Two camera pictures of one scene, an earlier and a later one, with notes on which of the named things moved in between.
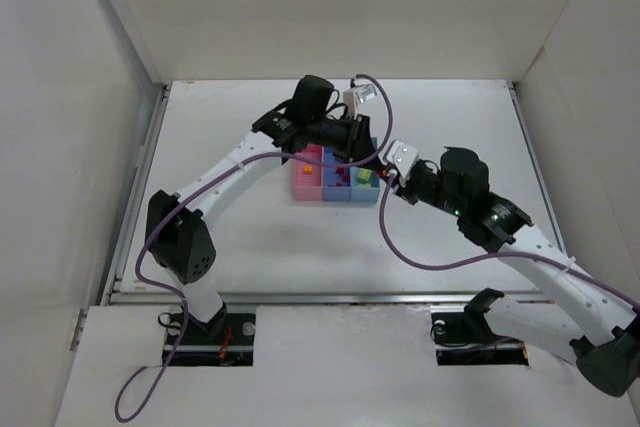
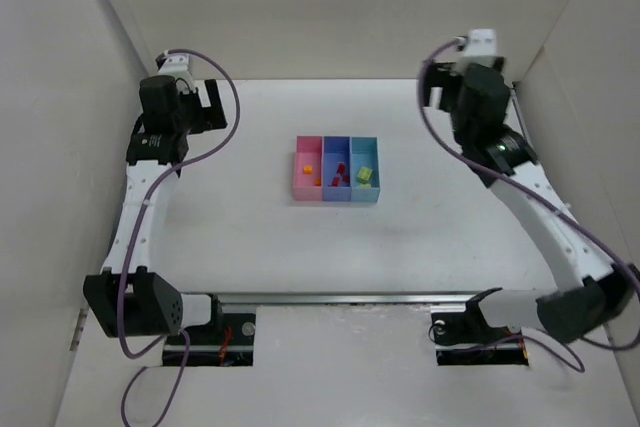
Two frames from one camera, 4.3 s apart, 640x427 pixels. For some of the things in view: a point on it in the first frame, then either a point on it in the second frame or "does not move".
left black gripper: x=360 y=136 → x=211 y=104
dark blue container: x=333 y=186 does not move
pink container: x=307 y=176 does not move
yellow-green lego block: x=364 y=175 does not move
